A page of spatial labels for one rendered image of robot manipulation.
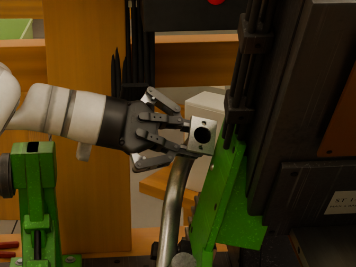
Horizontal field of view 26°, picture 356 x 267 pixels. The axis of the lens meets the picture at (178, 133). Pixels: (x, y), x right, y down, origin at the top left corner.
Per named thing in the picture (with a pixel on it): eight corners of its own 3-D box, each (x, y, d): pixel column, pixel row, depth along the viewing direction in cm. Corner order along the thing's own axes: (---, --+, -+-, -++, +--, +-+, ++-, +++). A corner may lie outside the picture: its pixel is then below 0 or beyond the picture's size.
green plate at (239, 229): (251, 285, 111) (296, 155, 103) (195, 275, 109) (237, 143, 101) (238, 243, 122) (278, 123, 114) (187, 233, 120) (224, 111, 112)
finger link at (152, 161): (130, 167, 113) (166, 154, 115) (135, 178, 113) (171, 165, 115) (133, 161, 111) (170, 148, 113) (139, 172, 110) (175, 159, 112)
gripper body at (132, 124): (94, 137, 108) (159, 151, 110) (104, 83, 111) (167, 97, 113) (87, 153, 115) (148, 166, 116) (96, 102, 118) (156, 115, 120)
